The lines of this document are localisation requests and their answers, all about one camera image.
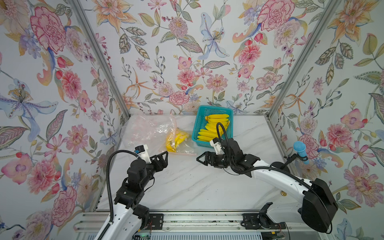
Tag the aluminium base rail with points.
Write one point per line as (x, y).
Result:
(216, 225)

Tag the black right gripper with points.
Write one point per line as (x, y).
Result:
(208, 158)

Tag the teal plastic basket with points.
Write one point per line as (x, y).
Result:
(205, 128)

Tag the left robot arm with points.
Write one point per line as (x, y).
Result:
(127, 217)

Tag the aluminium corner post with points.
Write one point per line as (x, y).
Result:
(91, 37)
(301, 60)

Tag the blue microphone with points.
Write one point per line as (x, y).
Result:
(301, 154)

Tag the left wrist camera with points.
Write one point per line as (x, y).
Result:
(142, 153)

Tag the aluminium corner post right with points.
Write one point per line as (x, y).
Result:
(301, 60)

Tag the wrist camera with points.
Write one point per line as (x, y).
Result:
(215, 143)
(142, 153)

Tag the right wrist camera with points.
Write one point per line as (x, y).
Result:
(215, 143)

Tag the yellow banana bunch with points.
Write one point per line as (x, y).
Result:
(175, 139)
(209, 134)

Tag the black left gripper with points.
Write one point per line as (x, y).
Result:
(163, 163)

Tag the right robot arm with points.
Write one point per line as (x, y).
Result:
(315, 204)

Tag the aluminium corner post left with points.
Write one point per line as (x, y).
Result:
(91, 37)

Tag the pink dotted zip bag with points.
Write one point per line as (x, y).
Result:
(153, 131)

